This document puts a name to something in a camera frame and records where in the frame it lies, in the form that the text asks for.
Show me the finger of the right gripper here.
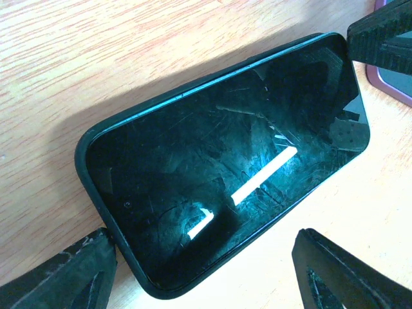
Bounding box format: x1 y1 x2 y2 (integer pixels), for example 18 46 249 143
347 0 411 75

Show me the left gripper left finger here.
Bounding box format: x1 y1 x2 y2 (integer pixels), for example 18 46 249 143
1 228 117 308

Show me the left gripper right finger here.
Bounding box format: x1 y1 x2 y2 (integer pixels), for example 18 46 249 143
292 229 411 308

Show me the black phone case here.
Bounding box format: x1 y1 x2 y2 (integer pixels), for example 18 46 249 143
74 31 371 300

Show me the dark green phone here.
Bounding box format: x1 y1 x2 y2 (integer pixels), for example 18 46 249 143
85 32 371 289

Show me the pink phone black screen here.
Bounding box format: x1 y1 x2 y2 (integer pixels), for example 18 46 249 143
366 1 411 106

